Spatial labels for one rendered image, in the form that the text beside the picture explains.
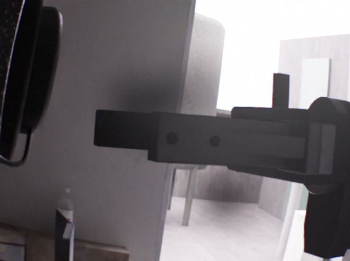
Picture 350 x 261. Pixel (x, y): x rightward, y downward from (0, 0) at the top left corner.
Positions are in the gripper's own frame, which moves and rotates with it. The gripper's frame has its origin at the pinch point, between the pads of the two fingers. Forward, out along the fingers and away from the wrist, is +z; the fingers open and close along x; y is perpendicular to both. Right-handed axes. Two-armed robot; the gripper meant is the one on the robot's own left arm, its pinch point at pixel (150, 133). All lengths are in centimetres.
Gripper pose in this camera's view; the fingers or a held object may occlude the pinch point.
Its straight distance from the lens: 44.4
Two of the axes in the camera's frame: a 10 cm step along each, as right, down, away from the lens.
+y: 0.8, -10.0, -0.1
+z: -9.4, -0.7, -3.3
